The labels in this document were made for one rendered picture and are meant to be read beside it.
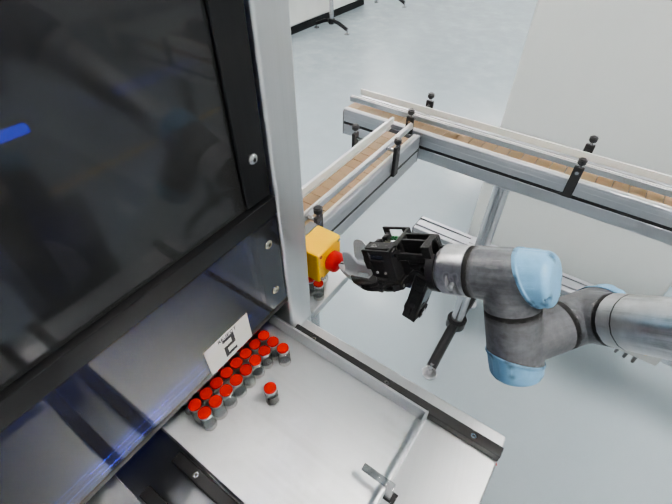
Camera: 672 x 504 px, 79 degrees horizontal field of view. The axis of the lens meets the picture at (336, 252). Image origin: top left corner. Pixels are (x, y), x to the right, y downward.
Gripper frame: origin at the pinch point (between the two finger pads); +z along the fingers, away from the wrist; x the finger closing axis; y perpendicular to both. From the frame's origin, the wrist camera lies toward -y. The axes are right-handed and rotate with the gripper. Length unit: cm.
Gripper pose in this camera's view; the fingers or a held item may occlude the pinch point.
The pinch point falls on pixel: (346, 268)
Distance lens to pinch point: 76.0
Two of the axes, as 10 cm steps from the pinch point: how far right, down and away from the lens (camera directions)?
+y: -3.5, -8.2, -4.6
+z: -7.5, -0.6, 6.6
